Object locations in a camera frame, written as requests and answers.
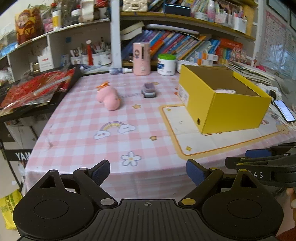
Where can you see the white jar with green lid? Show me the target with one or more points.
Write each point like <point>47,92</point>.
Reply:
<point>166,67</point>

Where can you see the large white pen holder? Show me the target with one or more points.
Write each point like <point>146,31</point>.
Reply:
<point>101,58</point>

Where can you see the white box with red label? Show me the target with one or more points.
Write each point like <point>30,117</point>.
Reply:
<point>45,60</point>

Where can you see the white bottle with yellow label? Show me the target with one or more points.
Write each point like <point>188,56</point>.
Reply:
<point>56,20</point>

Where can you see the smartphone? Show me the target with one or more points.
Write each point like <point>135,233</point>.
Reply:
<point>284,110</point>

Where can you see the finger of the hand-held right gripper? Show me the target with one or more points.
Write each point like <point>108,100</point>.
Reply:
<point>254,162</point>
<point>257,153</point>

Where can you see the row of colourful books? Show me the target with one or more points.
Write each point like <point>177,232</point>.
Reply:
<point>171,41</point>

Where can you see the pink humidifier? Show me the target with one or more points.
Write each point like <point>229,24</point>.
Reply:
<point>141,60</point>

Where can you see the black electronic keyboard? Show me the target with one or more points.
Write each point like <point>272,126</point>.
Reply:
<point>76,76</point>

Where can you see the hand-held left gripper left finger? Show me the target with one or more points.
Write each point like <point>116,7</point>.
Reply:
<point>101,172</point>

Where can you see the bag of red envelopes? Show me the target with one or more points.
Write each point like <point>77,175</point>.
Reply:
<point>34,88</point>

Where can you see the white mat with yellow border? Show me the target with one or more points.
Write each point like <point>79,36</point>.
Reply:
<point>196,141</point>

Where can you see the black keyboard stand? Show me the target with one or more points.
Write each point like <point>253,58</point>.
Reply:
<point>18,155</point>

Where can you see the stack of papers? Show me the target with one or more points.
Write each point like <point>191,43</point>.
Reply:
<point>252,73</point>

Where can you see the red boxed book set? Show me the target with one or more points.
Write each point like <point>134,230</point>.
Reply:
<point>230,49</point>

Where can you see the orange clip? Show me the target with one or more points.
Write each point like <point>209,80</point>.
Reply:
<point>103,84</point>

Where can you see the white shelf unit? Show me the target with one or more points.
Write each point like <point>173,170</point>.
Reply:
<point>115,34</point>

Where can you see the small tin can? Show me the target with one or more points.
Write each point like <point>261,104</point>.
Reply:
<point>35,66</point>

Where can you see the small white tub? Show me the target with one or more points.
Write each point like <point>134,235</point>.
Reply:
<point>183,66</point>

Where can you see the small pink plush toy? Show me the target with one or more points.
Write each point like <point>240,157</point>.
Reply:
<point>109,98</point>

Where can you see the yellow plastic bag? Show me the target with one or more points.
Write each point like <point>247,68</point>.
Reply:
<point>10,208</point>

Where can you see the yellow cardboard box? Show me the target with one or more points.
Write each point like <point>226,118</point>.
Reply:
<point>231,111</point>

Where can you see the pink checked tablecloth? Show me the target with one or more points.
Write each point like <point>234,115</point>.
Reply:
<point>81,129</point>

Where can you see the orange printed figure box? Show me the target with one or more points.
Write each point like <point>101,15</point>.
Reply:
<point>29,25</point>

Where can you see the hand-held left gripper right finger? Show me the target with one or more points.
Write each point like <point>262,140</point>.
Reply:
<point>195,172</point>

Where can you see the person's right hand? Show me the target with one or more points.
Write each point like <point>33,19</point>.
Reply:
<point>290,191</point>

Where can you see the wall chart poster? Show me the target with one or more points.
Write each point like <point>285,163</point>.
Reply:
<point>277,41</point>

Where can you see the cream quilted handbag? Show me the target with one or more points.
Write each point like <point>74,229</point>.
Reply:
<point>135,5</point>

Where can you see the stack of small white boxes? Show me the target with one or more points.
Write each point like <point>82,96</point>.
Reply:
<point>205,58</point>

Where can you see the red hanging tassel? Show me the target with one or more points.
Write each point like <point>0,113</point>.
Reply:
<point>89,53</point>

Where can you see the black tablet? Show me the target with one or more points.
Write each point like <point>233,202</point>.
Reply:
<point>177,9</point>

